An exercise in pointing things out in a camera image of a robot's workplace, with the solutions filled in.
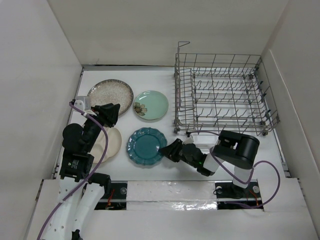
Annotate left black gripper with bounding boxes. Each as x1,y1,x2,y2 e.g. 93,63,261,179
84,102,120,152

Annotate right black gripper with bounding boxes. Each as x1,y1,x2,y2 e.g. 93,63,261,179
158,137,198,169

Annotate cream lobed plate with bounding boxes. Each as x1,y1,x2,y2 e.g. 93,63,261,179
90,127,122,164

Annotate teal scalloped plate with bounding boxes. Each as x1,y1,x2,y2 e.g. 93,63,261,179
126,127,168,166

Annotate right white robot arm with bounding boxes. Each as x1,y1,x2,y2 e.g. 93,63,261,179
158,130,260,197

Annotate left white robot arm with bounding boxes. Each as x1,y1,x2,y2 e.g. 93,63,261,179
37,99,122,240

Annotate speckled brown round plate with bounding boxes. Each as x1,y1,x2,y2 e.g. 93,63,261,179
87,79,134,115

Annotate light green flower plate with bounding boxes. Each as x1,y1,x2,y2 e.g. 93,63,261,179
133,90,169,121

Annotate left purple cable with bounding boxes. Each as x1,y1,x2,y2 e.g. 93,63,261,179
36,101,111,240

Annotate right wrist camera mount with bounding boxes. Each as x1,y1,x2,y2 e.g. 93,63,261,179
183,131,194,145

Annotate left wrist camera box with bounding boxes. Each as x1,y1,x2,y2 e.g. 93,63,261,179
71,96,91,112

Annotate grey wire dish rack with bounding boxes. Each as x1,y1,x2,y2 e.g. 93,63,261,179
173,41,280,136

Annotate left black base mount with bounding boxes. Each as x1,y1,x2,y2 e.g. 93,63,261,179
95,181,128,211

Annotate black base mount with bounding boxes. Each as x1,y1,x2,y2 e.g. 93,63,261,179
213,181,262,210
95,181,128,211

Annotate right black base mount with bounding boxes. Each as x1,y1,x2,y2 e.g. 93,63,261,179
213,181,262,210

